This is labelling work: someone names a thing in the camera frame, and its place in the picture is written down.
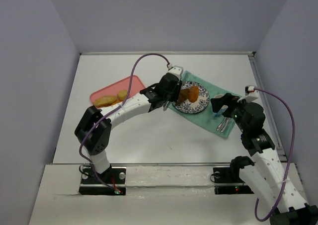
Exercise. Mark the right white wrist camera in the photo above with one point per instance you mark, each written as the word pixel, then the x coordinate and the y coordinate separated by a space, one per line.
pixel 248 94

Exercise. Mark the small round bread roll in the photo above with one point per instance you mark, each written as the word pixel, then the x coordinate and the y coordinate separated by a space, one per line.
pixel 122 94

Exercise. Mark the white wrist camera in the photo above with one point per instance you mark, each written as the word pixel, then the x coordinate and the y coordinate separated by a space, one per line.
pixel 176 71
pixel 248 94

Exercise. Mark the reddish-brown pastry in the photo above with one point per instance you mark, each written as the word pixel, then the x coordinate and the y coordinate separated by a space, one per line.
pixel 183 96

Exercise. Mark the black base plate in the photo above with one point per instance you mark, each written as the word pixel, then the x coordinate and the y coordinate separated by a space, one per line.
pixel 227 184
pixel 113 185

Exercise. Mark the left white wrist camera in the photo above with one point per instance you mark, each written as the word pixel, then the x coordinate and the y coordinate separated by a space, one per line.
pixel 176 71

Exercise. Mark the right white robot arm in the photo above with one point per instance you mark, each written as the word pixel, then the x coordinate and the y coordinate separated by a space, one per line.
pixel 262 169

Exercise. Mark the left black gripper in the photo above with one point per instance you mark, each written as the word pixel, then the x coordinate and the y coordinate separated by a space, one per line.
pixel 174 91

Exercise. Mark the metal spoon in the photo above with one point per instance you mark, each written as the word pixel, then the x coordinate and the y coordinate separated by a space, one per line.
pixel 225 124

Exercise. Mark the orange glazed bagel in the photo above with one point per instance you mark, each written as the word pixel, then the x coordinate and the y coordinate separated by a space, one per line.
pixel 193 94

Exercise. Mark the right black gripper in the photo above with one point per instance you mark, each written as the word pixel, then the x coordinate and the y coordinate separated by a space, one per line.
pixel 227 105

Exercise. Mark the white cup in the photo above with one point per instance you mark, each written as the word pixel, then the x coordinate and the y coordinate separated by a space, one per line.
pixel 217 102

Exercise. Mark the pink plastic tray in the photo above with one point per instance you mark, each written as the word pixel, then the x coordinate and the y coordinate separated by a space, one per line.
pixel 114 88

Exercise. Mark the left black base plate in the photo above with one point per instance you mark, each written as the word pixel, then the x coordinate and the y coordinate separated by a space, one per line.
pixel 113 185

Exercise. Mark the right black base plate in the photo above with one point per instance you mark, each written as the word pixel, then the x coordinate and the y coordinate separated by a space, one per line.
pixel 227 184

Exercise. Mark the long pale bread loaf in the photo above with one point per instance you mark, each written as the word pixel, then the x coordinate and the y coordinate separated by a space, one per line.
pixel 104 101

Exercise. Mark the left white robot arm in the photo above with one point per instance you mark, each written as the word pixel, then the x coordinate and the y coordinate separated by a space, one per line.
pixel 94 128

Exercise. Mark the blue floral ceramic plate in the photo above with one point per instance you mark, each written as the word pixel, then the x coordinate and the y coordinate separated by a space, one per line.
pixel 199 105

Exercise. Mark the green cloth napkin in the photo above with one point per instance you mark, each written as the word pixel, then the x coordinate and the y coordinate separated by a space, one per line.
pixel 205 118

